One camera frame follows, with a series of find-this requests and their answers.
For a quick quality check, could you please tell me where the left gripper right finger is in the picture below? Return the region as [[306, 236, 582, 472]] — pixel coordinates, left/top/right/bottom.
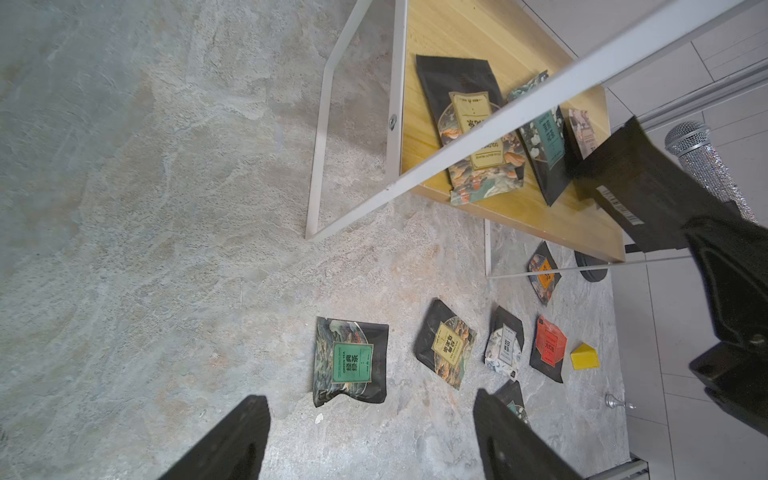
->
[[473, 389, 581, 480]]

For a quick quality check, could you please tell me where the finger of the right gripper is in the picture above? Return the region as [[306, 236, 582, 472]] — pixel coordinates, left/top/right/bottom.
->
[[683, 217, 767, 354], [689, 342, 767, 435]]

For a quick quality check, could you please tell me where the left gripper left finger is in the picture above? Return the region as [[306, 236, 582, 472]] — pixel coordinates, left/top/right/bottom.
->
[[160, 395, 271, 480]]

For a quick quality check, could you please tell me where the teal label tea bag floor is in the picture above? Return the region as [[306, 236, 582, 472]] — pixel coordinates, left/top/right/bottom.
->
[[493, 380, 529, 425]]

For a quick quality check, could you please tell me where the red tea bag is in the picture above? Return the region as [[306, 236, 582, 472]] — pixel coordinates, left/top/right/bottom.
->
[[529, 315, 567, 384]]

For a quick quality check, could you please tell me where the white label tea bag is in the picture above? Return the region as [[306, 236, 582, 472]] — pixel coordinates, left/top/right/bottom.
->
[[483, 306, 525, 381]]

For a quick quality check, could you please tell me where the yellow label tea bag floor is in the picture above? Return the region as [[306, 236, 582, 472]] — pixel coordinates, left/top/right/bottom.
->
[[413, 298, 477, 390]]

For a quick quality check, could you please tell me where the green label tea bag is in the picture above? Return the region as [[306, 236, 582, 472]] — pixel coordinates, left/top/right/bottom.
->
[[313, 317, 389, 407]]

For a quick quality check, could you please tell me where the small orange label tea bag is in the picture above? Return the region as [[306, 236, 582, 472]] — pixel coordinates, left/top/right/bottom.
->
[[527, 241, 561, 306]]

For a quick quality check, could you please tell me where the teal label tea bag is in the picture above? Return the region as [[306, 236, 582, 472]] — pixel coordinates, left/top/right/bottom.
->
[[516, 106, 575, 206]]

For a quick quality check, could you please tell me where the yellow label tea bag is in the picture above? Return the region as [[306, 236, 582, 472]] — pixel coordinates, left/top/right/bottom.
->
[[415, 54, 527, 207]]

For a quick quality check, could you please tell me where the small metal bell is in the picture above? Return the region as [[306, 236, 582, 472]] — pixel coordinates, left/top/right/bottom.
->
[[604, 393, 636, 410]]

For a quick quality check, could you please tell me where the yellow wedge block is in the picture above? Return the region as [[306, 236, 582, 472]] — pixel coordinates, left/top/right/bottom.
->
[[570, 343, 600, 370]]

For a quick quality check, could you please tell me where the glitter microphone on stand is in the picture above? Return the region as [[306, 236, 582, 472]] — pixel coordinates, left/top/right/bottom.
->
[[661, 122, 756, 224]]

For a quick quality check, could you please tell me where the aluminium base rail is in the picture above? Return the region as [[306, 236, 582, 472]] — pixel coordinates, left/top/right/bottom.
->
[[587, 459, 650, 480]]

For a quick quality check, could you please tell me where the wooden shelf white frame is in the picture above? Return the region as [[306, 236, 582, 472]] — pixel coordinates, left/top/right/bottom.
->
[[304, 0, 768, 280]]

